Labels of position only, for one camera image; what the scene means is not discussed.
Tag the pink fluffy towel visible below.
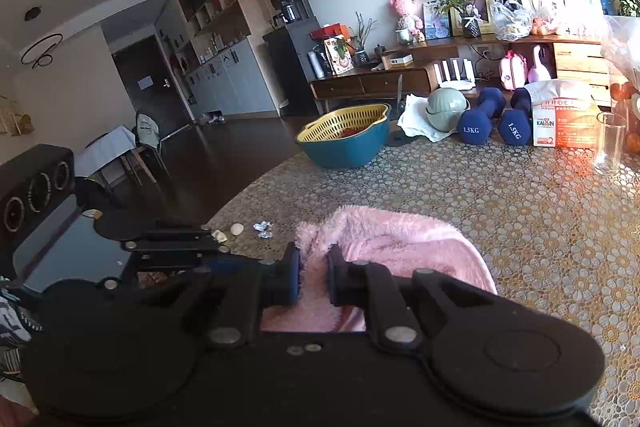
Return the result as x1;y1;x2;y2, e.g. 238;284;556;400
261;205;499;334

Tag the white and orange carton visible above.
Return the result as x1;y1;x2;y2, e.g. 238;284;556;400
532;99;601;150

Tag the white plastic bag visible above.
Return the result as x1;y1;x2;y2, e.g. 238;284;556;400
523;79;594;108

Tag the yellow plastic colander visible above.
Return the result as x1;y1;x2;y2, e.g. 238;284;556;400
295;103;391;144

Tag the illustrated card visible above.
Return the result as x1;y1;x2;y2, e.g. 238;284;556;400
422;0;452;40

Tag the striped cloth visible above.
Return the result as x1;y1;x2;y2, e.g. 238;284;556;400
0;286;45;379

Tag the pink plush toy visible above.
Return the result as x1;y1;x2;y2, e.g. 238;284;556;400
389;0;424;44

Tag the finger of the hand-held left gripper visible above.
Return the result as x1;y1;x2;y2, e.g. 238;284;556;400
131;245;261;278
124;220;217;254

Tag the small plant in black pot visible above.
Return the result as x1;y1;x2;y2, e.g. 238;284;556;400
425;0;497;39

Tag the black vase with twigs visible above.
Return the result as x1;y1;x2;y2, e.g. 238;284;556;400
349;11;379;68

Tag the clear plastic bag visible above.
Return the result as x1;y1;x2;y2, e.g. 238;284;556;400
599;14;640;78

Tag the wooden chair with bag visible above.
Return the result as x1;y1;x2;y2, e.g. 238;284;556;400
117;111;170;186

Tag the black ring ceiling lamp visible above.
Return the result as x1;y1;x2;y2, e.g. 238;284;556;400
20;33;64;70

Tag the dining table with white cloth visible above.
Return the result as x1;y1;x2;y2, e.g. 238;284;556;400
74;125;139;180

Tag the sage green bowl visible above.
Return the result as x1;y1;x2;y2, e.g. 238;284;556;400
425;88;471;132

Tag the white router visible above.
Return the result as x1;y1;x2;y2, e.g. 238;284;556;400
432;58;476;90

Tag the pink bottle-shaped toy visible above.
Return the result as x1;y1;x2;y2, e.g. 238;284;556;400
524;44;554;84

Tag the wooden sideboard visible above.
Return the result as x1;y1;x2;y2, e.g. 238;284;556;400
308;34;615;114

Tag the red gift box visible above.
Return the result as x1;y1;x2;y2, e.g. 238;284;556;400
309;23;349;43

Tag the wooden wall shelf cabinet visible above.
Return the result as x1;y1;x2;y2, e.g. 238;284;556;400
154;0;281;118

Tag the blue plastic bowl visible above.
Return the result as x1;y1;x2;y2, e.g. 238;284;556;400
299;109;391;170

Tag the pink small backpack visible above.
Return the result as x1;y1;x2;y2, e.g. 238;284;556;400
499;50;529;90

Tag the white cloth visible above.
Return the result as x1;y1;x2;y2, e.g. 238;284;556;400
397;94;453;143

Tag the black coffee machine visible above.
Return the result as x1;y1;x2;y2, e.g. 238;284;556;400
270;0;317;28

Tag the clear bag of goods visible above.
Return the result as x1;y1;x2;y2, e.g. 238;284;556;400
491;0;534;42

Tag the black small fridge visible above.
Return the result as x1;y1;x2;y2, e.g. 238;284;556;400
262;26;322;118

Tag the blue dumbbell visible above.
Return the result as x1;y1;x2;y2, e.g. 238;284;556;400
457;87;507;146
499;88;534;147

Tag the yellow photo frame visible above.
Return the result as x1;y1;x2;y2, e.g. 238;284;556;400
449;0;495;37

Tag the illustrated picture box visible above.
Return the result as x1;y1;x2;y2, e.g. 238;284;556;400
322;35;356;76

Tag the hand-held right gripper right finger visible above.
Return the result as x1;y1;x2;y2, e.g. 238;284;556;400
327;244;503;354

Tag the clear drinking glass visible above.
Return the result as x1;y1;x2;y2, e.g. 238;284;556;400
593;111;628;176

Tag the black speaker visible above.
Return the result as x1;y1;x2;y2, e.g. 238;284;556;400
0;144;77;254

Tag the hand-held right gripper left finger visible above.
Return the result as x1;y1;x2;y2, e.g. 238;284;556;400
150;243;302;352

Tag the dark entrance door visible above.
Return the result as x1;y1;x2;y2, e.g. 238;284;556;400
111;34;195;135

